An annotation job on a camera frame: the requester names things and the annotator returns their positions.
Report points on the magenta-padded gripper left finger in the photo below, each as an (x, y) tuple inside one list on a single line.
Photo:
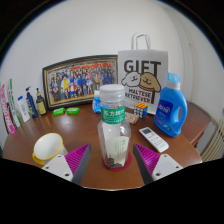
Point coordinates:
[(60, 165)]

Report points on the brown wooden side table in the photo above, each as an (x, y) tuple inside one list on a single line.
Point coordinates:
[(196, 121)]

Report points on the flat round red coaster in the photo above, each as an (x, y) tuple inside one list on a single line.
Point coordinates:
[(128, 165)]

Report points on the white radiator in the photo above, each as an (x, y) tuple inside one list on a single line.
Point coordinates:
[(215, 143)]

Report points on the colourful puzzle cube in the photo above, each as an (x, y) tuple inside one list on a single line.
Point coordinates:
[(141, 110)]

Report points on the clear green-labelled drink bottle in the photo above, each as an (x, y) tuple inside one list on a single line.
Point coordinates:
[(114, 133)]

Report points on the framed group photo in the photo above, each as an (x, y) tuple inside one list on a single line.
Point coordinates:
[(78, 81)]

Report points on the white remote control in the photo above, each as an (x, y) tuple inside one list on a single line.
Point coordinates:
[(153, 139)]

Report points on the white paper gift bag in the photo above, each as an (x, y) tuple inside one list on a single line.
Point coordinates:
[(143, 66)]

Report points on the dark bottle with yellow label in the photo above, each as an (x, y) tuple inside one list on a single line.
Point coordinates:
[(41, 105)]

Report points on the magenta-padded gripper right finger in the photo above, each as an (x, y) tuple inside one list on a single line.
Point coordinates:
[(163, 165)]

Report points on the long pink box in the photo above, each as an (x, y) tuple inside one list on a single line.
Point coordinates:
[(6, 113)]

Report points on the dark blue pump bottle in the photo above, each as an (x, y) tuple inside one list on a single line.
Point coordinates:
[(31, 105)]

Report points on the white bottle with blue cap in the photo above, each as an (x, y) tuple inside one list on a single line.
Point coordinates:
[(23, 110)]

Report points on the small patterned snack pack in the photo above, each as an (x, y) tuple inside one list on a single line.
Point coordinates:
[(132, 118)]

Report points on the blue detergent jug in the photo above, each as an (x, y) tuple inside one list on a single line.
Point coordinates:
[(168, 113)]

